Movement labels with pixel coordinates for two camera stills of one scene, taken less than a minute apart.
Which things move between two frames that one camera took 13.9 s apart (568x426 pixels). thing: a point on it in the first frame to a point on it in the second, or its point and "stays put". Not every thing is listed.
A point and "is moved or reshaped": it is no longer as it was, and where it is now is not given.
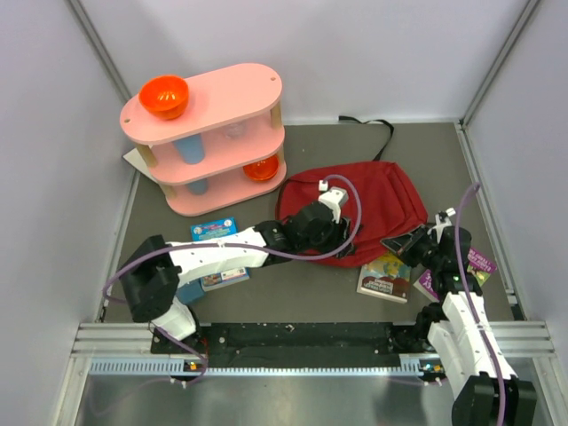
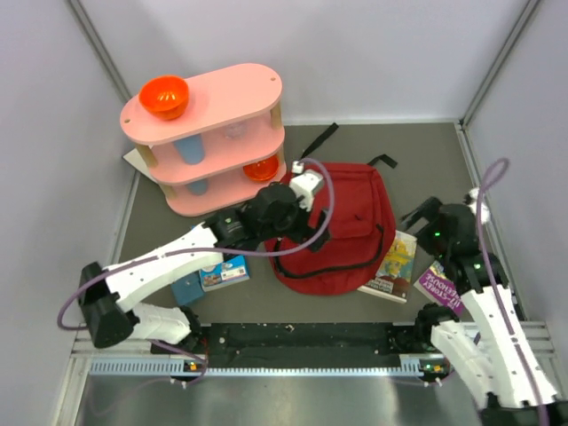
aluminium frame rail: x=118 y=340 stays put
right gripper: x=401 y=244 to x=428 y=209
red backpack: x=382 y=204 is moved or reshaped
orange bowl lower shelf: x=263 y=169 stays put
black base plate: x=287 y=345 stays put
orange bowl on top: x=166 y=96 stays put
